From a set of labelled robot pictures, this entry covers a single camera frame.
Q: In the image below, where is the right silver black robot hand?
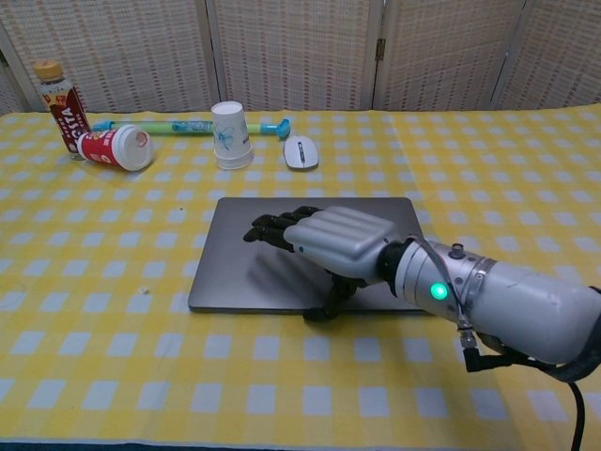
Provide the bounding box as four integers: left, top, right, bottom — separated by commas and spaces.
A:
242, 205, 400, 325

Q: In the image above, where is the silver laptop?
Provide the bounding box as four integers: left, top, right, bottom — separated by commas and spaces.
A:
187, 196, 440, 315

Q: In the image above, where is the woven folding screen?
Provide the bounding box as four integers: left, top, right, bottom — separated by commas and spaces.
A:
0, 0, 601, 115

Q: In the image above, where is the red instant noodle cup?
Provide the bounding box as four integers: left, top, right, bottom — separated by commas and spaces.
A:
76, 124, 155, 172

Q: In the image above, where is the white computer mouse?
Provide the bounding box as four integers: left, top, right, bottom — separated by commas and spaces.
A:
283, 134, 320, 170

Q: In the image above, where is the green blue toy water pump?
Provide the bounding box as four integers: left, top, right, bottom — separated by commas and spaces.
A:
91, 117, 292, 141

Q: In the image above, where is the brown coffee bottle yellow cap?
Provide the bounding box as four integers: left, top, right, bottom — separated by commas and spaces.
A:
32, 59, 90, 161

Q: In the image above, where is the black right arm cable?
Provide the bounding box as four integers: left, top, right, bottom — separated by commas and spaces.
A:
462, 328, 601, 451

